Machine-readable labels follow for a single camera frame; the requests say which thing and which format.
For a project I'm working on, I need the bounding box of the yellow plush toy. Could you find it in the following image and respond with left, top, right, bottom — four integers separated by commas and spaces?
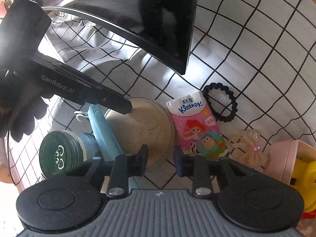
290, 158, 315, 213

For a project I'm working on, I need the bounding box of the Kleenex cartoon tissue pack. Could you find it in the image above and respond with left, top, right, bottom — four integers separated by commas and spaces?
166, 91, 227, 161

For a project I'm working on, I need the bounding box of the pink storage box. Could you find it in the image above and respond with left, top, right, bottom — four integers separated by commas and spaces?
262, 139, 316, 220

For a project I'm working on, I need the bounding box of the clear bow hair clip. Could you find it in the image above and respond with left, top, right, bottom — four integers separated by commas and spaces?
228, 130, 268, 172

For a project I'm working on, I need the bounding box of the black gloved left hand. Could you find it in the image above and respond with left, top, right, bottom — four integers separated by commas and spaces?
1, 95, 47, 142

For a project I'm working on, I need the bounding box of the black scrunchie hair tie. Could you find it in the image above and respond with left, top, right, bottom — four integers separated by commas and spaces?
201, 81, 239, 124

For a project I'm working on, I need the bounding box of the blue cotton pad bag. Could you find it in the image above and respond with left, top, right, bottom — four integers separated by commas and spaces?
88, 105, 130, 194

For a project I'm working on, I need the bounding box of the beige lid clear canister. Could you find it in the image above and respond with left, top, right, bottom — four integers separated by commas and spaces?
104, 98, 176, 168

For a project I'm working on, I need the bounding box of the green lid air freshener jar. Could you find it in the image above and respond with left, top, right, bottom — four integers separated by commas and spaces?
39, 130, 102, 178

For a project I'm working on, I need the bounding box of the black monitor screen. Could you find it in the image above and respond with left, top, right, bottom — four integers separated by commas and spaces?
42, 0, 197, 75

